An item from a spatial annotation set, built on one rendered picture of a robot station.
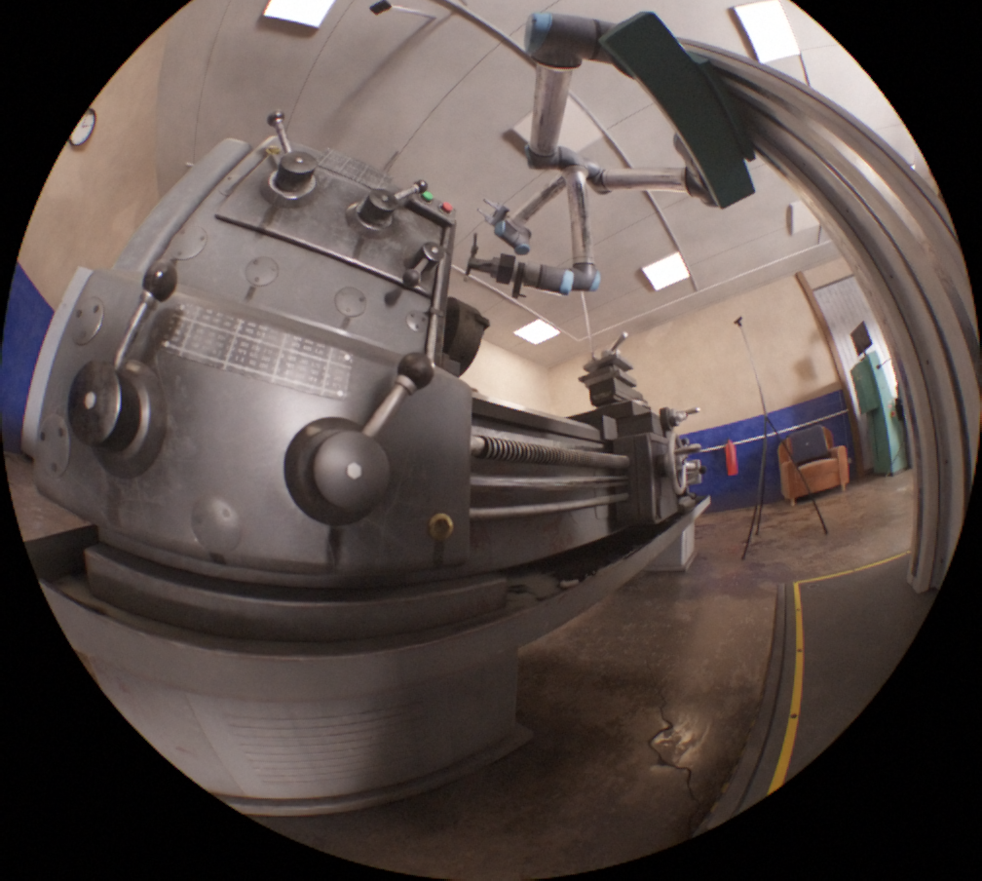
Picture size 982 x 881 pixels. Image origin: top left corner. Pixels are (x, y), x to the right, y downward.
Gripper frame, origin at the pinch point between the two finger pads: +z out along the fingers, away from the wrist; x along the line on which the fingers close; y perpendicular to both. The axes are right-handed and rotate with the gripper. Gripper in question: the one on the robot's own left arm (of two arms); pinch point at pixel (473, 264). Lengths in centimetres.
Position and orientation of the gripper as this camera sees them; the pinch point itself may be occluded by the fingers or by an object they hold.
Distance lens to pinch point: 100.6
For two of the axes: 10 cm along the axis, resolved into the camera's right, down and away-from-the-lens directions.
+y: 1.8, -9.8, 0.9
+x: 0.6, -0.8, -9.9
